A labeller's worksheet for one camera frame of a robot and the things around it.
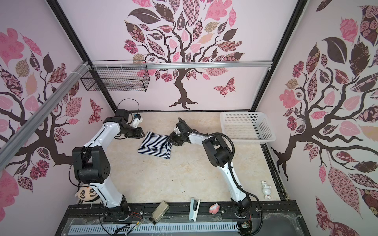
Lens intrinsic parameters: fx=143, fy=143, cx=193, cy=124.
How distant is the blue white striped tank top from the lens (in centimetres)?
96

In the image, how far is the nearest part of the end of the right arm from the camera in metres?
0.82

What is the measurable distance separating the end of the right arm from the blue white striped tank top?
0.14 ft
